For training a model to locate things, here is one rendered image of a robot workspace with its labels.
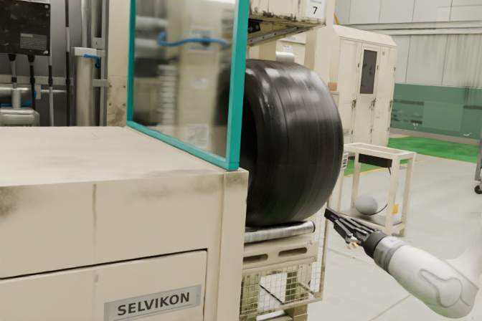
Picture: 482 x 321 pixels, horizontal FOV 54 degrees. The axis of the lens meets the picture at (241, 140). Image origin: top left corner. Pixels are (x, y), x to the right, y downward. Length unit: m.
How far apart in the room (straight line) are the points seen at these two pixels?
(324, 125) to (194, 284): 0.83
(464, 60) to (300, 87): 11.85
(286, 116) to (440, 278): 0.59
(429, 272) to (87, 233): 0.80
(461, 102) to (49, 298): 12.71
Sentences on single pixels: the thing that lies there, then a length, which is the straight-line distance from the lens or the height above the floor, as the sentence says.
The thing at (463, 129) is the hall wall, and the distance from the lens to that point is 13.12.
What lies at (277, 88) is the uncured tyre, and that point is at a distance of 1.43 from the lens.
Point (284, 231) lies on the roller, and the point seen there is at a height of 0.91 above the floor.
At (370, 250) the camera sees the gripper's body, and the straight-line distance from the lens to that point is 1.30.
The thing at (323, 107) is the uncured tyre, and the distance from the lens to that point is 1.48.
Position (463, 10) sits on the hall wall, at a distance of 13.42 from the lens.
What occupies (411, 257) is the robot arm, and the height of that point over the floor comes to 1.01.
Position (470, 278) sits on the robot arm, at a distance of 1.34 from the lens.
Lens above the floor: 1.42
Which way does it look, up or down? 8 degrees down
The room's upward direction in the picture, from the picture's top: 4 degrees clockwise
